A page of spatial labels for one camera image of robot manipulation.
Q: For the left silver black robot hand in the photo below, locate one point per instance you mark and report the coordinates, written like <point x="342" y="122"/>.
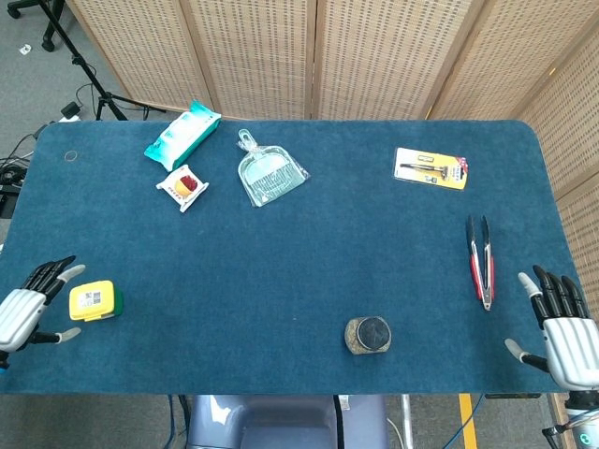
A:
<point x="18" y="313"/>

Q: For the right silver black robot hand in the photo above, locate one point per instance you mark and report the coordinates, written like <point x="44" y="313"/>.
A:
<point x="571" y="346"/>

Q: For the green tub with yellow lid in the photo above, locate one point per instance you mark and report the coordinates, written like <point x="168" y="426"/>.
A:
<point x="91" y="299"/>

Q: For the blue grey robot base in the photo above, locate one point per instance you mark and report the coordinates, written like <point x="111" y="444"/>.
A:
<point x="281" y="421"/>

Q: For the red black kitchen tongs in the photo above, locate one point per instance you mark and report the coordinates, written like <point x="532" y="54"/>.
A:
<point x="470" y="238"/>

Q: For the thin rubber band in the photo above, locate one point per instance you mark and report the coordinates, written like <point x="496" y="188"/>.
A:
<point x="65" y="156"/>

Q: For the silver table leg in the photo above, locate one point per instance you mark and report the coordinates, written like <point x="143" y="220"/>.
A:
<point x="406" y="421"/>

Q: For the round spice jar black lid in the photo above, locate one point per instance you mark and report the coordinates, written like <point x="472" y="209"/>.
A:
<point x="373" y="333"/>

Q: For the white snack packet red yellow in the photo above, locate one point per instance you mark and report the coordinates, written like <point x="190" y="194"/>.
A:
<point x="182" y="187"/>

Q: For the black power adapter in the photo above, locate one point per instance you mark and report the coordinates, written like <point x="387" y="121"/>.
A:
<point x="71" y="110"/>

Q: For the razor on yellow card pack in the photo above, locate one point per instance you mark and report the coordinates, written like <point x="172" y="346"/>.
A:
<point x="430" y="168"/>

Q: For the green white wet wipes pack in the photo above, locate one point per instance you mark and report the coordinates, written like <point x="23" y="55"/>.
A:
<point x="182" y="135"/>

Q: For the black tripod stand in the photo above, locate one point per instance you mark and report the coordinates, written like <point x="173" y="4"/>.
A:
<point x="86" y="70"/>

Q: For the blue table cloth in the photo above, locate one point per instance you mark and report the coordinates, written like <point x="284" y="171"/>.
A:
<point x="281" y="271"/>

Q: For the black office chair base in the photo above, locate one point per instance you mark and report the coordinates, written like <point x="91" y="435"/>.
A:
<point x="48" y="42"/>

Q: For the green dustpan in plastic bag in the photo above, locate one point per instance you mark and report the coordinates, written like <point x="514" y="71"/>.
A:
<point x="267" y="173"/>

